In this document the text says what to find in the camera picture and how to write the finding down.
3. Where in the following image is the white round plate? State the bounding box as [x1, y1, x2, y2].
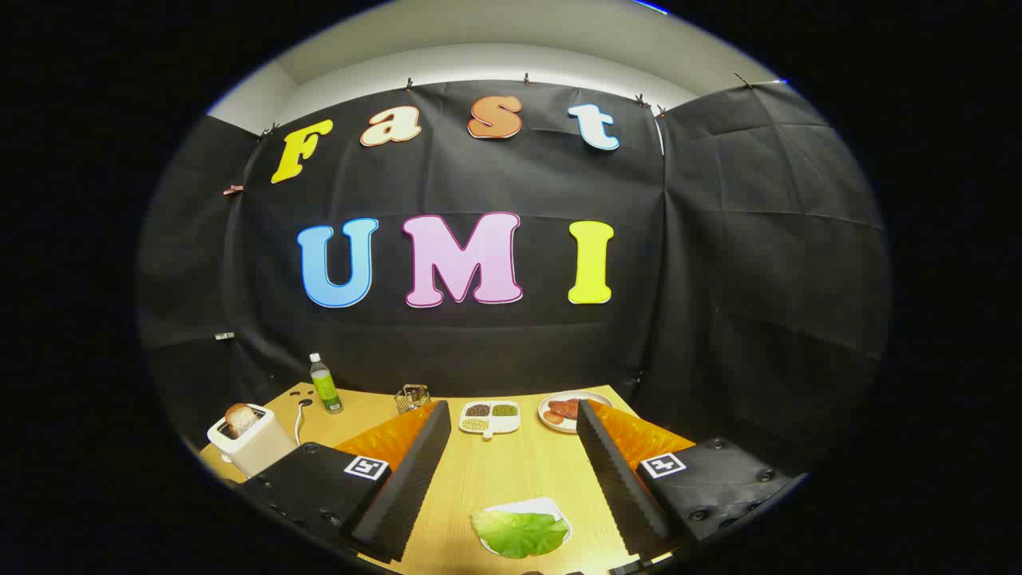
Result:
[537, 391, 614, 434]

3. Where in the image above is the green label plastic bottle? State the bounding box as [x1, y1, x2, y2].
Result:
[309, 353, 344, 414]

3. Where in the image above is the green lettuce leaf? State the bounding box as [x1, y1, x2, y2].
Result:
[471, 510, 570, 559]

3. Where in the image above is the white toaster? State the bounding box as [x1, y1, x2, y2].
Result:
[206, 405, 298, 478]

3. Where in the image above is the white divided bean dish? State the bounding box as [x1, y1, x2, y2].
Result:
[459, 400, 521, 439]

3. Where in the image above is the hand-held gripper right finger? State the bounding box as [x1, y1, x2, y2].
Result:
[575, 398, 799, 560]

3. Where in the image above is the toasted bread slice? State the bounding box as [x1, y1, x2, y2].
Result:
[224, 403, 260, 438]

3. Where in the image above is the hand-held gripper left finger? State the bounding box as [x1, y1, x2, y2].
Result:
[238, 399, 453, 564]

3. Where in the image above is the black backdrop cloth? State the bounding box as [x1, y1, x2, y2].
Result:
[136, 80, 891, 480]

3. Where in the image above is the white leaf-shaped plate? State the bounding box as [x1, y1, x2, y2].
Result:
[477, 497, 574, 557]

